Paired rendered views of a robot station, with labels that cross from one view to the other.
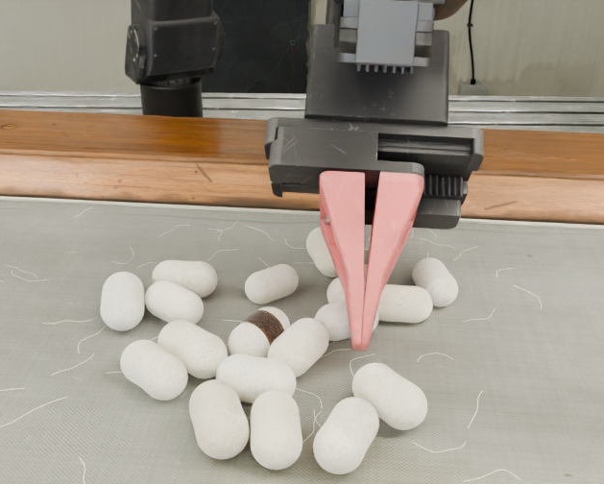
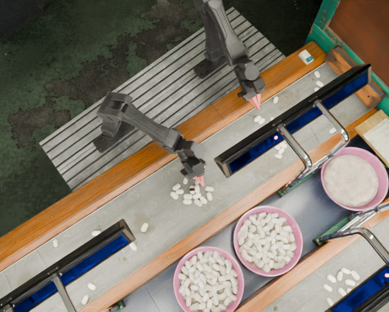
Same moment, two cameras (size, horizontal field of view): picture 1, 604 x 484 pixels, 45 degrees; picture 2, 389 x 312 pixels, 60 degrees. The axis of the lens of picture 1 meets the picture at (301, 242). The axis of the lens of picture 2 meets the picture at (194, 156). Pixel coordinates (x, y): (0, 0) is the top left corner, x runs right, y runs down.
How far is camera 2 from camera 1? 119 cm
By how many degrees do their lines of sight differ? 46
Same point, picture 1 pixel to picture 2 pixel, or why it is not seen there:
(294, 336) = (197, 189)
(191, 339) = (188, 197)
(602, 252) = (214, 143)
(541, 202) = (202, 137)
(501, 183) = (196, 138)
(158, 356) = (188, 201)
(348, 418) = (209, 196)
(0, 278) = (154, 200)
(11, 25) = not seen: outside the picture
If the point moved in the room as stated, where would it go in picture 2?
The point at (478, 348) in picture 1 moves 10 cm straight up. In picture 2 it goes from (211, 173) to (211, 167)
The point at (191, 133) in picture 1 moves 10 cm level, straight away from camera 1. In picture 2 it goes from (146, 156) to (130, 141)
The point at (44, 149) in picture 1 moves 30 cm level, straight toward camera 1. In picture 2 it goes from (132, 176) to (193, 213)
